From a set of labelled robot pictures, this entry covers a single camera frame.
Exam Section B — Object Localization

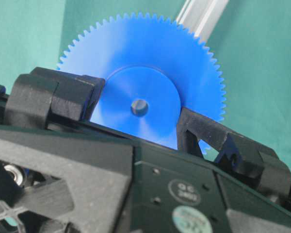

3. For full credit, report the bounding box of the blue plastic gear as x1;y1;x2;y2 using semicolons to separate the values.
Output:
57;13;226;149

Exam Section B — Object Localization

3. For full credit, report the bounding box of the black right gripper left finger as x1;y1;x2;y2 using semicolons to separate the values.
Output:
4;67;105;126

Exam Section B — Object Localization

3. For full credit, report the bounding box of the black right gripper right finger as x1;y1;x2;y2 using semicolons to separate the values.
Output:
177;108;291;197

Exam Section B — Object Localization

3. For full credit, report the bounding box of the green table cloth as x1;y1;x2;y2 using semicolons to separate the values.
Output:
0;0;291;233

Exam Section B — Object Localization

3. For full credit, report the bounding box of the aluminium extrusion frame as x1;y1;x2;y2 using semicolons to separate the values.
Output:
176;0;229;42

